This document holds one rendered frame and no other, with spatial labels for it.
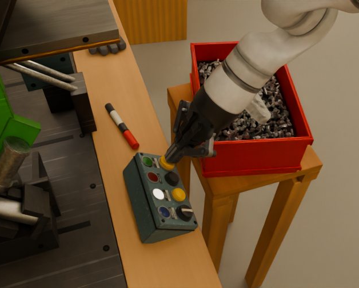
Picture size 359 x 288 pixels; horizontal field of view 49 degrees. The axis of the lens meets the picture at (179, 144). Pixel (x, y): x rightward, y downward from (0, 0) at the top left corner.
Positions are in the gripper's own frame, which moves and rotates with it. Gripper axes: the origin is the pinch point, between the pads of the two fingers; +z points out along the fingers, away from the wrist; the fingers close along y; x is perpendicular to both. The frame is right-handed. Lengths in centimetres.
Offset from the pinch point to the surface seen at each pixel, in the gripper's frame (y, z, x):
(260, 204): -31, 51, 94
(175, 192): 7.0, 2.1, -1.0
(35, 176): -1.0, 11.9, -20.4
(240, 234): -21, 59, 83
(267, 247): 1, 30, 56
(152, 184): 4.9, 3.2, -4.3
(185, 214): 11.2, 2.1, -0.6
